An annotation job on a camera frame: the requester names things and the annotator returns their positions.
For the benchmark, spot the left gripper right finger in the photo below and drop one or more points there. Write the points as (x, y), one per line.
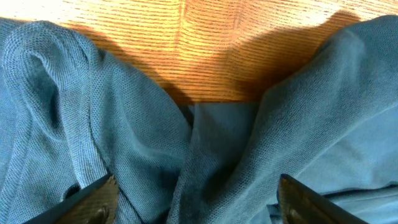
(301, 205)

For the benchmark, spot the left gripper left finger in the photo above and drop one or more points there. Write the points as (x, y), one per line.
(95, 204)

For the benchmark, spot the blue t-shirt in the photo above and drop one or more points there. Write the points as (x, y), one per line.
(71, 113)

